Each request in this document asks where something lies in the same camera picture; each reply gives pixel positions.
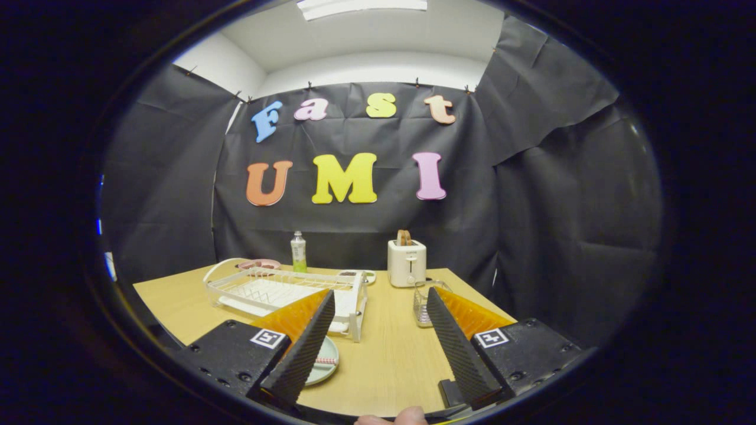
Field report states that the metal wire basket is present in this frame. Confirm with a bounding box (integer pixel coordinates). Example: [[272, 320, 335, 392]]
[[412, 280, 454, 328]]

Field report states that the black plastic stand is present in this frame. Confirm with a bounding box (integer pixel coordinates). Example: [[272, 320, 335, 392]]
[[438, 379, 467, 408]]

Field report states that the white toaster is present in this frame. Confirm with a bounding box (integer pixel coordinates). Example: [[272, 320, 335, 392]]
[[387, 239, 427, 288]]

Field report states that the white wire dish rack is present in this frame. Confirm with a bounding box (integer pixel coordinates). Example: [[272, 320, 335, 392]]
[[203, 258, 368, 343]]

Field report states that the small white oval tray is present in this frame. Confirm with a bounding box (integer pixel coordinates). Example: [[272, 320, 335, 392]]
[[338, 269, 377, 286]]

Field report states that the pale green plate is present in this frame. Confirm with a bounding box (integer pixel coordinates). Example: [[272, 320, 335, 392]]
[[304, 336, 340, 387]]

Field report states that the green label plastic bottle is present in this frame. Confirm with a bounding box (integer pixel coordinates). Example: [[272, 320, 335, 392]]
[[291, 231, 308, 273]]

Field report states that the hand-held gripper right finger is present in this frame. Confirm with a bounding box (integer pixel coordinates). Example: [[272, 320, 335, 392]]
[[426, 287, 585, 411]]

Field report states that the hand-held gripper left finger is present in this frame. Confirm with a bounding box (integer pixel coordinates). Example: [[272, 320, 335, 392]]
[[177, 289, 336, 411]]

